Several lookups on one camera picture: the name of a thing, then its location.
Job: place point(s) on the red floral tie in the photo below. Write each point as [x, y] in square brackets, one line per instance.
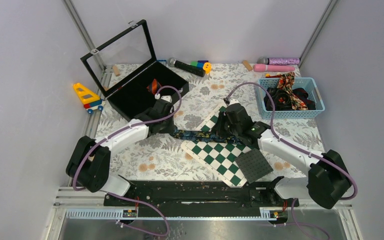
[285, 83]

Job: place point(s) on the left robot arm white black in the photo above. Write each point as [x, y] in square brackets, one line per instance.
[89, 164]

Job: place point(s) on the black glitter microphone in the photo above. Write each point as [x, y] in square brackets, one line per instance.
[173, 62]

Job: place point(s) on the dark blue floral tie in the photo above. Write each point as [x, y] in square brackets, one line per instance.
[205, 136]

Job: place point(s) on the yellow toy truck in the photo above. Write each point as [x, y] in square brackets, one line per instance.
[90, 100]

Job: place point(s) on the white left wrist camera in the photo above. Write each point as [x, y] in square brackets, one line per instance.
[166, 98]

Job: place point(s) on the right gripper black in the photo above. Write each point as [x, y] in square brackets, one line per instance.
[218, 128]

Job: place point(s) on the green white chessboard mat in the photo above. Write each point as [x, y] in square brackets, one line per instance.
[219, 159]

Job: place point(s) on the purple glitter microphone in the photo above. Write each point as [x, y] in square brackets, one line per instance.
[278, 61]

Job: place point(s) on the light blue plastic basket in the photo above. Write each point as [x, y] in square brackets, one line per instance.
[309, 85]

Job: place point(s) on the black display box glass lid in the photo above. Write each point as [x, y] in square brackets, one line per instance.
[132, 51]

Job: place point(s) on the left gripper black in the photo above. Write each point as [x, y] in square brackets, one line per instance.
[170, 129]

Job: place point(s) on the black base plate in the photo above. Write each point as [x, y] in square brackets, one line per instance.
[197, 199]

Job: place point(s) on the wooden peg left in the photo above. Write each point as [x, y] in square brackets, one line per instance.
[116, 71]

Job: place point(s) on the dark red ties pile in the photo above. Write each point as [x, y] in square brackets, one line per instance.
[282, 102]

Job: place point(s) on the orange navy striped rolled tie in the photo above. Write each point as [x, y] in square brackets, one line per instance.
[154, 86]

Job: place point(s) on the green blue block stack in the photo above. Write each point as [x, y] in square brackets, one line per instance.
[199, 64]

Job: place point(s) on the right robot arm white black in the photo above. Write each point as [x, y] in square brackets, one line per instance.
[326, 176]

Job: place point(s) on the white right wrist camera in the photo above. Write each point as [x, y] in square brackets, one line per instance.
[230, 101]

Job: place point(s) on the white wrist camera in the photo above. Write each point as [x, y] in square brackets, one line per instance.
[166, 98]
[230, 101]

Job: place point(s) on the floral table mat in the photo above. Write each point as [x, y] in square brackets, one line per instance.
[160, 157]

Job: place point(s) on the small wooden block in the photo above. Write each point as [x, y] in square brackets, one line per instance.
[247, 65]

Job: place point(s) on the grey studded baseplate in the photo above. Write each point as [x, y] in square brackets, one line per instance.
[253, 165]

